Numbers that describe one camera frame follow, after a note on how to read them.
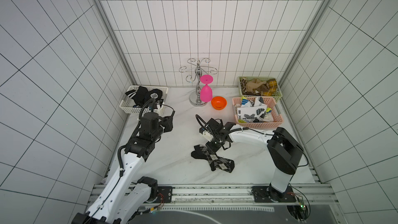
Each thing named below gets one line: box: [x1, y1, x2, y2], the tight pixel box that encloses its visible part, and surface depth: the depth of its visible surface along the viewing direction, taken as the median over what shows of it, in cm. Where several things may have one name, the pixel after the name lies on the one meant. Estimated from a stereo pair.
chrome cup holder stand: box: [178, 57, 219, 107], surface depth 94 cm
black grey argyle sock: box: [191, 144, 235, 173], surface depth 85 cm
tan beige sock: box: [241, 77, 269, 93], surface depth 112 cm
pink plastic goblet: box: [199, 74, 214, 103], surface depth 92 cm
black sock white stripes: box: [124, 86, 152, 107], surface depth 108 cm
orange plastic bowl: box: [211, 95, 228, 111], surface depth 107 cm
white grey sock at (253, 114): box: [237, 104, 268, 123], surface depth 97 cm
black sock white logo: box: [146, 88, 164, 108], surface depth 109 cm
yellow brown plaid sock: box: [264, 78, 278, 96], surface depth 115 cm
